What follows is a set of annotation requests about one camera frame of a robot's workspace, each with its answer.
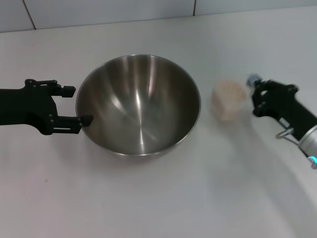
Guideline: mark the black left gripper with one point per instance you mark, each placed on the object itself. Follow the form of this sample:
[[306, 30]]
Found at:
[[22, 106]]

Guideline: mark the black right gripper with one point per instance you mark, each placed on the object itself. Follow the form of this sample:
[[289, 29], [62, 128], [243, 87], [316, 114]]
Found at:
[[284, 104]]

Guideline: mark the clear plastic cup with grains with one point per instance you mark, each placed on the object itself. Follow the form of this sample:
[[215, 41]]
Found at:
[[229, 90]]

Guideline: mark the clear plastic measuring cup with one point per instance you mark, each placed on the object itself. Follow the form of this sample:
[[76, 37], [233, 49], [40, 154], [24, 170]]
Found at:
[[224, 112]]

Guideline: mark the stainless steel mixing bowl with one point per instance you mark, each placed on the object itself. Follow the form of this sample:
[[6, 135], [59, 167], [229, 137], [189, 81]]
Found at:
[[138, 106]]

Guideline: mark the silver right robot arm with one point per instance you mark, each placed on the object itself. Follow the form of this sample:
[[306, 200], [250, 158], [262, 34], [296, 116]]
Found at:
[[310, 141]]

